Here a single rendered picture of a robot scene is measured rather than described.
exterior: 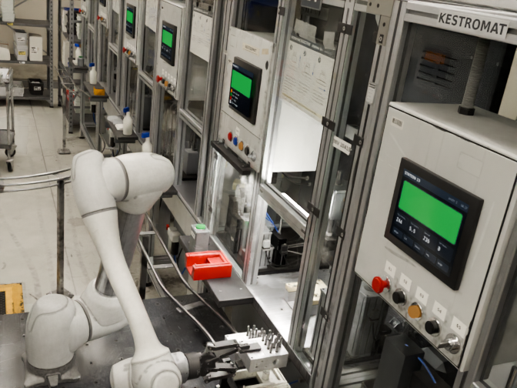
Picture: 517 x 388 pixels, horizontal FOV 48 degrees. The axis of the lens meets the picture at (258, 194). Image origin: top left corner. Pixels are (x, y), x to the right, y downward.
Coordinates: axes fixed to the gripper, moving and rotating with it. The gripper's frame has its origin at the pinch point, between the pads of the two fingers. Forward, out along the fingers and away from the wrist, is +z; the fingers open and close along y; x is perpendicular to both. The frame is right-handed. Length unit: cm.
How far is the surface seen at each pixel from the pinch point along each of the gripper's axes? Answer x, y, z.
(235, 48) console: 83, 78, 20
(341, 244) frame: -9.6, 40.9, 19.0
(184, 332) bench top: 53, -29, -2
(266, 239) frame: 55, 9, 30
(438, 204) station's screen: -45, 69, 15
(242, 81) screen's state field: 66, 70, 17
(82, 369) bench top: 41, -28, -43
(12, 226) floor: 304, -97, -56
